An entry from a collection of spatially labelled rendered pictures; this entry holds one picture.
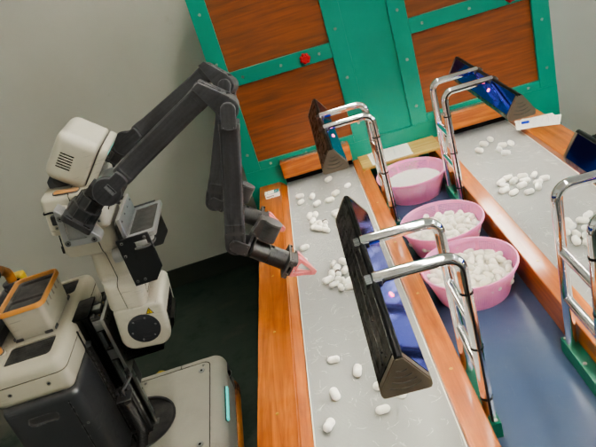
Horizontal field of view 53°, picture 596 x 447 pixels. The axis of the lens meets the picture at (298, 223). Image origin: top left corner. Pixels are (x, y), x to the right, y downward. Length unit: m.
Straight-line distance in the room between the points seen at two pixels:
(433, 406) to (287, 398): 0.33
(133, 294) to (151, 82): 1.66
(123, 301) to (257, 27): 1.18
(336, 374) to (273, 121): 1.35
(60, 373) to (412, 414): 1.07
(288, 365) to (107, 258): 0.72
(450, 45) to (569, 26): 1.36
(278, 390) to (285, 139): 1.36
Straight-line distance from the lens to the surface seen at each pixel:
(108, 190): 1.65
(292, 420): 1.39
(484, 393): 1.31
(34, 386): 2.00
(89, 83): 3.42
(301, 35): 2.50
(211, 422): 2.25
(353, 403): 1.42
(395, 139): 2.63
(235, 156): 1.61
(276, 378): 1.52
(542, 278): 1.65
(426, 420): 1.34
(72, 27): 3.39
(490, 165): 2.36
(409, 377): 0.94
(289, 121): 2.57
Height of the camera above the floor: 1.70
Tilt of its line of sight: 25 degrees down
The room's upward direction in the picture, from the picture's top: 18 degrees counter-clockwise
